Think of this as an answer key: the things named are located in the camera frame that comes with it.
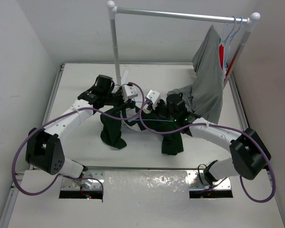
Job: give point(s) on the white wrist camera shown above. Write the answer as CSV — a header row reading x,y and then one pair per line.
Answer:
x,y
129,92
153,97

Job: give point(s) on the grey t shirt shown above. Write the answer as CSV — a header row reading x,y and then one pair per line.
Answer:
x,y
204,96

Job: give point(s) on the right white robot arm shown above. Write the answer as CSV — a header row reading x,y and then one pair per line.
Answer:
x,y
248,152

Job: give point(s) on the blue empty wire hanger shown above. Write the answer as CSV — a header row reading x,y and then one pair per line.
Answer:
x,y
236,31

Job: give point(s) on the white and green t shirt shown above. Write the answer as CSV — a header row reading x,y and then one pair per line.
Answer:
x,y
111,134

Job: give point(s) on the white metal clothes rack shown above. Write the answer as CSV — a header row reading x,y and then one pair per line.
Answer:
x,y
249,22

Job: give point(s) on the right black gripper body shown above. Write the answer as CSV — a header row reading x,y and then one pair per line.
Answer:
x,y
161,110

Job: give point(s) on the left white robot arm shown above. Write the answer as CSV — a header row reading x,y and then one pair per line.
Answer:
x,y
44,147

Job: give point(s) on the light blue wire hanger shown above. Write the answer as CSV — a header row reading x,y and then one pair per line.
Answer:
x,y
152,119

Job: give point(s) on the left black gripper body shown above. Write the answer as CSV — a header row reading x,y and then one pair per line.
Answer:
x,y
116,99

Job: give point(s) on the blue hanger with red garment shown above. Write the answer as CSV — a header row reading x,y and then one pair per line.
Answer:
x,y
227,38

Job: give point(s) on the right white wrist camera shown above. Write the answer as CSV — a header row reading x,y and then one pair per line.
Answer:
x,y
153,97

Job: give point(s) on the red garment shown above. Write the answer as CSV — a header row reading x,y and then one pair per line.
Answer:
x,y
221,56

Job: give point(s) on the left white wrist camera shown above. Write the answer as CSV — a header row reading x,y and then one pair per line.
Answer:
x,y
129,92

